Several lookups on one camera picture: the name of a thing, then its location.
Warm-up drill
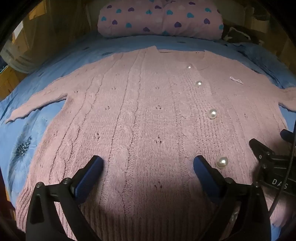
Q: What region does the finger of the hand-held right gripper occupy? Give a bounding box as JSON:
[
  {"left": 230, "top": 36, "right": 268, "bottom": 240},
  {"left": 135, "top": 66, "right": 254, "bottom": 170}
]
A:
[
  {"left": 280, "top": 129, "right": 296, "bottom": 143},
  {"left": 249, "top": 138, "right": 276, "bottom": 163}
]

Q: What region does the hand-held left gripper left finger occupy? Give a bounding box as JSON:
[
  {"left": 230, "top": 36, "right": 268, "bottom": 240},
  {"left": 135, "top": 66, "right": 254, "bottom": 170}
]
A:
[{"left": 25, "top": 155, "right": 104, "bottom": 241}]

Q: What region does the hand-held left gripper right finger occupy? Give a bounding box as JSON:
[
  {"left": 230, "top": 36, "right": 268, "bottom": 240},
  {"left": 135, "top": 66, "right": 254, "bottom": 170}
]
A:
[{"left": 193, "top": 155, "right": 272, "bottom": 241}]

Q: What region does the pink knitted cardigan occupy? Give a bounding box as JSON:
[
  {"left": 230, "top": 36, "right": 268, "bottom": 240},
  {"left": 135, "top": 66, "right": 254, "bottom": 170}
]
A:
[{"left": 5, "top": 46, "right": 296, "bottom": 241}]

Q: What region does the blue dandelion print bedsheet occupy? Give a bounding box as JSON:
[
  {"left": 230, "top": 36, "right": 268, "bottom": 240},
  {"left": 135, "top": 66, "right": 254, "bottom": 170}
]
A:
[{"left": 0, "top": 32, "right": 296, "bottom": 241}]

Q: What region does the dark cloth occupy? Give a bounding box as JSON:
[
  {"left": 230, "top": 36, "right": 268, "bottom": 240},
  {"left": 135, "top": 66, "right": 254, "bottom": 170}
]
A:
[{"left": 222, "top": 24, "right": 264, "bottom": 44}]

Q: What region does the wooden cabinet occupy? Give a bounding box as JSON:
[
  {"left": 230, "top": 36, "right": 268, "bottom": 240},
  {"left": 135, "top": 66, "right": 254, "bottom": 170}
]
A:
[{"left": 0, "top": 65, "right": 28, "bottom": 102}]

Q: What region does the grey sheer cloth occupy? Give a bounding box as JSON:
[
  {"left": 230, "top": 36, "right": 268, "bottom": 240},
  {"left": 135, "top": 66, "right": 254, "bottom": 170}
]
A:
[{"left": 1, "top": 14, "right": 93, "bottom": 75}]

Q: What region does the pink heart print pillow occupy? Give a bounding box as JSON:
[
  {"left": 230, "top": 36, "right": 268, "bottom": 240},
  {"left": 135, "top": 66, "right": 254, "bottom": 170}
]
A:
[{"left": 97, "top": 0, "right": 224, "bottom": 40}]

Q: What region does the black cable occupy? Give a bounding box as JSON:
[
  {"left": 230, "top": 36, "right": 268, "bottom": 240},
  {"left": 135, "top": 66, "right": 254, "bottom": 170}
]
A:
[{"left": 268, "top": 122, "right": 296, "bottom": 218}]

